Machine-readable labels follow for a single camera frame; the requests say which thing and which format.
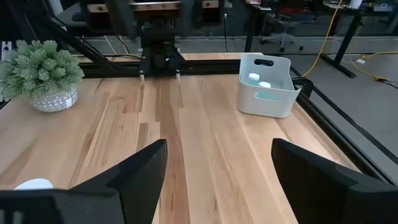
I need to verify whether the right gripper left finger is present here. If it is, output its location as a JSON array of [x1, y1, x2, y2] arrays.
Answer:
[[0, 139, 169, 224]]

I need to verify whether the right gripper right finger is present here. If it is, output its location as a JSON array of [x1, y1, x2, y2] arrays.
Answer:
[[270, 138, 398, 224]]

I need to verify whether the large amber pill bottle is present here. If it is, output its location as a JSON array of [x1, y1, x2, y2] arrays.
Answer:
[[13, 177, 54, 191]]

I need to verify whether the white plastic bin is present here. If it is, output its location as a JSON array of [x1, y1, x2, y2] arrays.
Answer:
[[236, 53, 302, 119]]

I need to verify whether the black metal desk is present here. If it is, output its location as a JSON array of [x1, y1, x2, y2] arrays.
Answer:
[[320, 6, 396, 78]]

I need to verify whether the green succulent in white pot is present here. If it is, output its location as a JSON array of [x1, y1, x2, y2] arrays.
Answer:
[[0, 39, 85, 113]]

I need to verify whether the small grey box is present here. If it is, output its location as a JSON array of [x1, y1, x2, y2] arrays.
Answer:
[[372, 1, 394, 13]]

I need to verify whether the black aluminium table frame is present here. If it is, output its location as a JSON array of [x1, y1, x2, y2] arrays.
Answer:
[[0, 0, 398, 184]]

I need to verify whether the yellow extension cord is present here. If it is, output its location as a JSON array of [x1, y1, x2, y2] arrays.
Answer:
[[300, 0, 398, 91]]

